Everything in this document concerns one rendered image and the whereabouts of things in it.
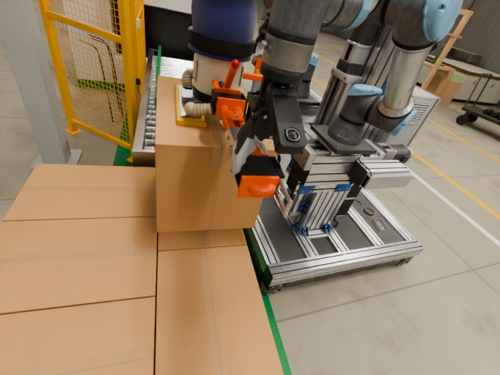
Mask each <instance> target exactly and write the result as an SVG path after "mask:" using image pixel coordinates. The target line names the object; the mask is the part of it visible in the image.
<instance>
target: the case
mask: <svg viewBox="0 0 500 375"><path fill-rule="evenodd" d="M176 84H179V85H182V79H181V78H177V77H165V76H160V75H158V78H157V98H156V137H155V157H156V232H157V233H163V232H177V231H205V230H220V229H235V228H253V227H254V225H255V223H256V220H257V215H258V213H259V210H260V206H261V204H262V201H263V198H239V197H237V193H238V190H239V189H238V186H237V182H236V179H235V176H233V173H231V163H232V157H231V154H230V152H229V149H228V145H227V137H228V132H227V129H225V128H224V126H223V123H222V120H218V119H216V117H215V115H213V116H209V115H208V116H205V120H206V127H196V126H179V125H176V94H175V85H176ZM261 142H263V143H264V145H265V147H266V149H267V151H268V153H269V155H270V156H272V157H273V156H274V157H275V158H277V155H278V154H277V153H276V152H275V148H274V143H273V140H272V139H264V140H263V141H261Z"/></svg>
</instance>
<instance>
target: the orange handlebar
mask: <svg viewBox="0 0 500 375"><path fill-rule="evenodd" d="M262 78H263V75H260V74H251V73H245V72H243V79H246V80H255V81H260V82H261V81H262ZM211 83H212V86H213V88H214V87H219V83H218V81H217V80H215V79H214V80H212V81H211ZM219 88H220V87H219ZM220 111H221V113H222V117H223V119H222V123H223V126H224V128H225V129H227V132H228V129H229V127H230V126H231V127H240V128H241V126H242V125H243V124H245V121H244V119H243V112H242V109H241V108H240V107H239V106H237V107H235V108H234V111H229V110H228V107H227V106H226V105H222V106H221V107H220ZM253 153H259V154H262V153H261V151H260V149H259V147H258V146H257V145H256V149H255V150H254V152H253ZM275 188H276V187H275V185H271V184H269V185H258V184H252V185H249V186H248V188H247V190H248V192H250V193H251V194H253V195H255V196H269V195H271V194H273V193H274V191H275Z"/></svg>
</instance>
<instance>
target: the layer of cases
mask: <svg viewBox="0 0 500 375"><path fill-rule="evenodd" d="M0 375H284V374H283V369H282V367H281V362H280V359H279V356H278V351H277V348H276V345H275V340H274V338H273V335H272V330H271V327H270V324H269V320H268V317H267V314H266V309H265V306H264V303H263V299H262V295H261V293H260V288H259V285H258V282H257V278H256V274H255V272H254V267H253V264H252V261H251V256H250V254H249V249H248V246H247V243H246V239H245V235H244V233H243V229H242V228H235V229H220V230H205V231H177V232H163V233H157V232H156V168H155V167H122V166H94V165H65V164H37V165H36V166H35V168H34V170H33V172H32V173H31V175H30V176H29V178H28V180H27V181H26V183H25V185H24V186H23V188H22V189H21V191H20V193H19V195H18V196H17V197H16V199H15V201H14V203H13V204H12V206H11V207H10V209H9V211H8V212H7V214H6V216H5V217H4V219H3V222H1V224H0Z"/></svg>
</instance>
